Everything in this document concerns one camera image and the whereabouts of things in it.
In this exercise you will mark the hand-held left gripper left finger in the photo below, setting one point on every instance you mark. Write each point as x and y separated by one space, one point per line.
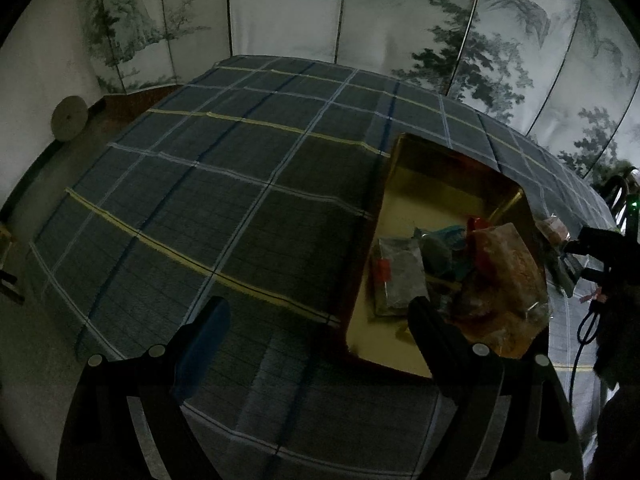
200 355

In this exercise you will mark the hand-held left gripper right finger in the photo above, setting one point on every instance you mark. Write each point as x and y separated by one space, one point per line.
430 340

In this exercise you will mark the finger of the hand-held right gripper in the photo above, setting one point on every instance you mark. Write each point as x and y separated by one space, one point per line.
580 280
587 242

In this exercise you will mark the grey snack packet red label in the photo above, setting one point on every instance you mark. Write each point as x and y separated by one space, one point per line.
402 275

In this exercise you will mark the clear packet of orange snacks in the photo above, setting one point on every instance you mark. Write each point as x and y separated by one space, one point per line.
505 280

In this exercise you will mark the teal snack packet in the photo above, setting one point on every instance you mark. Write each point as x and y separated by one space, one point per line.
440 250

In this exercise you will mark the red and gold tin box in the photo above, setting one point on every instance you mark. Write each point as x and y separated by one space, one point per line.
425 195

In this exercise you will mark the pink clear snack packet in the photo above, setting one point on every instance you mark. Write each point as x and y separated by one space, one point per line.
552 230

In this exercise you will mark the dark wooden chair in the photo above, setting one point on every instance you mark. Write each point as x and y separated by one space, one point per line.
617 185

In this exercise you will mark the grey plaid blanket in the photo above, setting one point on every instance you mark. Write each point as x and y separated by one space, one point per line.
225 185

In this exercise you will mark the round grey disc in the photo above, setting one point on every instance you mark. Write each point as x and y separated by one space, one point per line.
70 117

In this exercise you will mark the painted folding screen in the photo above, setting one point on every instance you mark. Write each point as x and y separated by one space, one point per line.
400 20

